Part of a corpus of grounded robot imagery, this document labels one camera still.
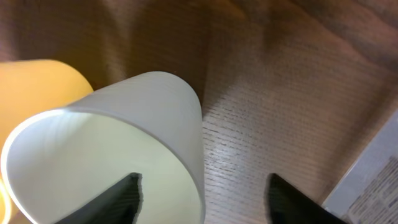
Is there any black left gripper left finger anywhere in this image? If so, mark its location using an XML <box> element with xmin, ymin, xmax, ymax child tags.
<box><xmin>57</xmin><ymin>173</ymin><xmax>143</xmax><ymax>224</ymax></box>

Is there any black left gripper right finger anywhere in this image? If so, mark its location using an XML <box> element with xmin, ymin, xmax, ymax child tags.
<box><xmin>267</xmin><ymin>173</ymin><xmax>345</xmax><ymax>224</ymax></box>

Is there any cream white plastic cup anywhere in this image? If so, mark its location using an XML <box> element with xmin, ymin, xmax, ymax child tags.
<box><xmin>0</xmin><ymin>71</ymin><xmax>206</xmax><ymax>224</ymax></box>

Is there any yellow plastic cup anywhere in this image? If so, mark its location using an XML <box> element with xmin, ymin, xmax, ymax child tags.
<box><xmin>1</xmin><ymin>60</ymin><xmax>104</xmax><ymax>223</ymax></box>

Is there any clear plastic container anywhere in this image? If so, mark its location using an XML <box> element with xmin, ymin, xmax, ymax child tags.
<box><xmin>323</xmin><ymin>112</ymin><xmax>397</xmax><ymax>224</ymax></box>

